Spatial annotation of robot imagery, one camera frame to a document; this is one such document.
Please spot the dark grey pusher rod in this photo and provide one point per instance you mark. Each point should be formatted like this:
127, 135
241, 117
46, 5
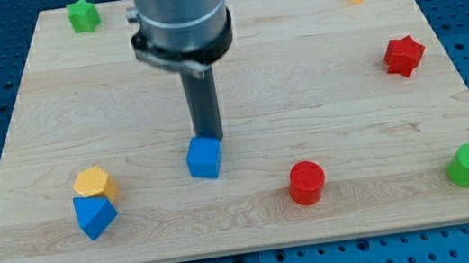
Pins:
203, 105

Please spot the blue cube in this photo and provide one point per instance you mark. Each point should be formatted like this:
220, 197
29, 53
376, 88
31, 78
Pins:
204, 157

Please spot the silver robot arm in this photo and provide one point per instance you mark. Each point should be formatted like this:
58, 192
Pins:
186, 37

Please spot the blue triangle block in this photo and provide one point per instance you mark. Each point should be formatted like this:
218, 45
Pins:
94, 214

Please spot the wooden board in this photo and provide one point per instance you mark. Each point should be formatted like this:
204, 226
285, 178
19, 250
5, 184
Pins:
303, 80

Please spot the red cylinder block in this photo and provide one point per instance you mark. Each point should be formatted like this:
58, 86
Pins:
307, 181

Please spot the yellow hexagon block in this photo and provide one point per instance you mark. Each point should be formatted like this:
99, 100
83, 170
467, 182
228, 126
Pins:
95, 182

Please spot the green star block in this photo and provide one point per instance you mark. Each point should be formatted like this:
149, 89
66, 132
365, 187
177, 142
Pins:
83, 16

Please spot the red star block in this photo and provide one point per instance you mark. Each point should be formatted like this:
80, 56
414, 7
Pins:
402, 56

